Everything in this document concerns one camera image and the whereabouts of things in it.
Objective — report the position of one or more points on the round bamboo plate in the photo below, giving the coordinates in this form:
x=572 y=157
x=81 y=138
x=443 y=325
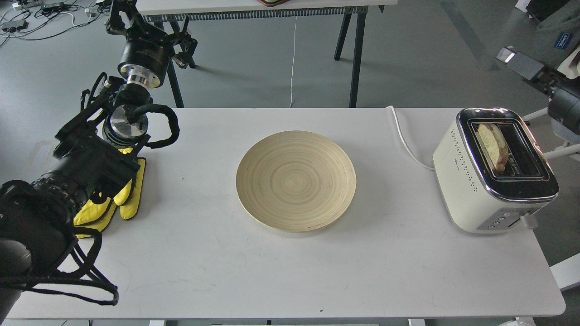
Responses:
x=296 y=181

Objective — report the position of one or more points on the background table with black legs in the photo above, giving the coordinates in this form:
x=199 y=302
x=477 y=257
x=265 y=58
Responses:
x=160 y=12

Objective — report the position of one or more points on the slice of toast bread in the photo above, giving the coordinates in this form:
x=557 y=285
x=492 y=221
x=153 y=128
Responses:
x=495 y=144

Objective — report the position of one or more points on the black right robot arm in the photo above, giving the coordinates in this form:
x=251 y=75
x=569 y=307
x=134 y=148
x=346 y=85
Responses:
x=564 y=93

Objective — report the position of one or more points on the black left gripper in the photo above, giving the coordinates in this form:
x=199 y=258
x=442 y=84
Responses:
x=148 y=51

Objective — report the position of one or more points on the yellow cloth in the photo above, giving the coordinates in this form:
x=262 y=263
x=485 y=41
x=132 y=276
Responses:
x=126 y=203

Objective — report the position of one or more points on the brown object on background table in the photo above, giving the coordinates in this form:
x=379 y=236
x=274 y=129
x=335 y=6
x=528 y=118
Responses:
x=272 y=3

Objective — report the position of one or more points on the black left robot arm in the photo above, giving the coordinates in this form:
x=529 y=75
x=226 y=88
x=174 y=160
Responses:
x=97 y=157

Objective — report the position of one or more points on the cream white toaster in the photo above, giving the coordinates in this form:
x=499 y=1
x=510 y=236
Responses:
x=478 y=199

